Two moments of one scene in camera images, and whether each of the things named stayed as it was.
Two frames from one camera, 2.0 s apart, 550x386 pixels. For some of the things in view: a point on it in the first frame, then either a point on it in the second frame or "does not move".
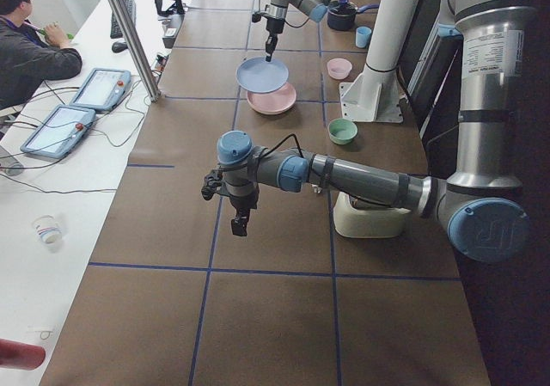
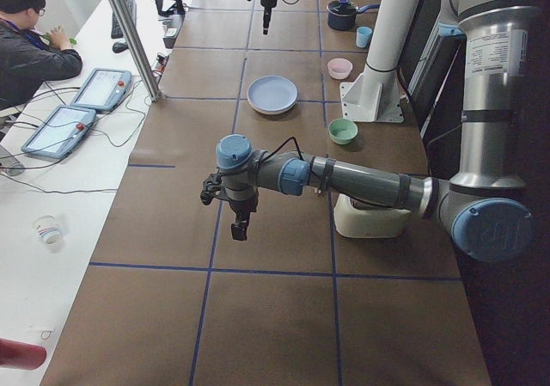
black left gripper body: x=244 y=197 does not move
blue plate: x=259 y=76 -> x=271 y=94
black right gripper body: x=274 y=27 -> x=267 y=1
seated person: x=28 y=56 does not move
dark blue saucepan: x=342 y=14 does not move
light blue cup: x=363 y=35 does not move
